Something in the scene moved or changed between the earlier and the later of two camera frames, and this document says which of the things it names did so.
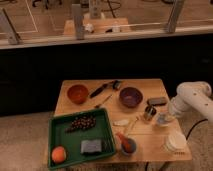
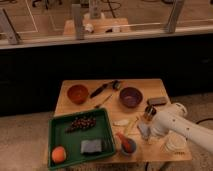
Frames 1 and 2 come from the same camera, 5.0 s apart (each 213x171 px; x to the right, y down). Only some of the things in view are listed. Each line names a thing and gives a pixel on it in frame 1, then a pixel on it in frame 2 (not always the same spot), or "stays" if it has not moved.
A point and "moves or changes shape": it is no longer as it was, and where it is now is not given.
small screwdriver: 98,105 stays
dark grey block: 157,101 stays
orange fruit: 58,154 stays
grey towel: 165,117 moves or changes shape
